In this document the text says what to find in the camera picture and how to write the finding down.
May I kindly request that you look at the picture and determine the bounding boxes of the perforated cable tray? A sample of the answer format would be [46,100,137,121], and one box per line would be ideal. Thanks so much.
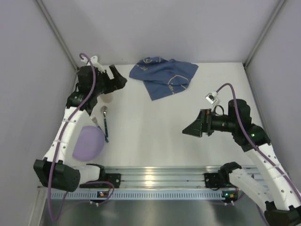
[51,190,238,200]

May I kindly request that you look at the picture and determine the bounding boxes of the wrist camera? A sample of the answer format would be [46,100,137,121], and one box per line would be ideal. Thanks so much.
[206,91,220,110]
[77,54,111,81]

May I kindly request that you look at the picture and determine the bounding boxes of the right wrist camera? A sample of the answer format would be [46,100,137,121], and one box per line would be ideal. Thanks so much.
[206,91,220,110]

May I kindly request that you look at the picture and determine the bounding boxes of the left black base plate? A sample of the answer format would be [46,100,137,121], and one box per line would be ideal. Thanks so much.
[79,173,121,188]

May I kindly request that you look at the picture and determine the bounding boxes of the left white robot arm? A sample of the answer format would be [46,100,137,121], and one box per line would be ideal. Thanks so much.
[33,65,127,192]

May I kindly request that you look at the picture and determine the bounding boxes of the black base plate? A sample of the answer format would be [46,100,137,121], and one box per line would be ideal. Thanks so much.
[204,173,232,190]
[79,173,121,188]

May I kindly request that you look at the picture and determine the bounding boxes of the purple plate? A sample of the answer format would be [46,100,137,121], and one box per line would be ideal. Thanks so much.
[72,126,105,161]

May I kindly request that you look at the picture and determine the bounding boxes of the beige paper cup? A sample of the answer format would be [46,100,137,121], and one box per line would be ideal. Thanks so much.
[101,93,113,103]

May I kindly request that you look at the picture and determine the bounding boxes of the spoon with teal handle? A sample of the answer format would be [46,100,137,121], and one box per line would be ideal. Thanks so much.
[101,105,108,138]

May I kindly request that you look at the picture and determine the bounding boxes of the aluminium mounting rail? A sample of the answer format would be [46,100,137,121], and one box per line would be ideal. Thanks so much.
[51,164,220,192]

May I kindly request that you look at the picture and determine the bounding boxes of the blue fish placemat cloth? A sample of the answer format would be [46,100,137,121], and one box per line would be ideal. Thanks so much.
[129,56,198,101]

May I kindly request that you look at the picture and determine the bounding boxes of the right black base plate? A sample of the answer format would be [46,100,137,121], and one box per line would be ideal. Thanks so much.
[204,173,232,190]

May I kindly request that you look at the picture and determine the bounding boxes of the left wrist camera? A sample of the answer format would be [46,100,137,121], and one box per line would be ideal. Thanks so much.
[77,54,111,81]

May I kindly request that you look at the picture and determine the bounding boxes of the fork with teal handle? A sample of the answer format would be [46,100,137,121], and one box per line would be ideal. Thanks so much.
[90,114,109,143]

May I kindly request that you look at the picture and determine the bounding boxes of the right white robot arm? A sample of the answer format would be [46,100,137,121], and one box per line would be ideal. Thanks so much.
[182,99,301,226]

